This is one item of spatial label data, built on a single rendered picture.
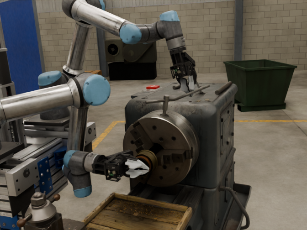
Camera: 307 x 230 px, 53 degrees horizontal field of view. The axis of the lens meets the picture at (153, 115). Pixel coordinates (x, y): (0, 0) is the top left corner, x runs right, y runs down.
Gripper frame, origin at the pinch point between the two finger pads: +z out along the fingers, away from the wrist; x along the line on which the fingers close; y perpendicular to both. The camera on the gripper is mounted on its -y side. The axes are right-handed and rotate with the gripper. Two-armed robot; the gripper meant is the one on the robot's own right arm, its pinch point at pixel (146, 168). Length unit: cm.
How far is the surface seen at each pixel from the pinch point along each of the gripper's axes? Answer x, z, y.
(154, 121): 13.8, -3.1, -15.0
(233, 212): -54, 20, -66
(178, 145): 4.2, 6.8, -15.2
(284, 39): -4, -10, -1068
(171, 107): 15.4, -2.9, -32.4
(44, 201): 8.0, -8.5, 41.8
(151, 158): 2.2, 0.1, -4.3
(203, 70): -102, -269, -989
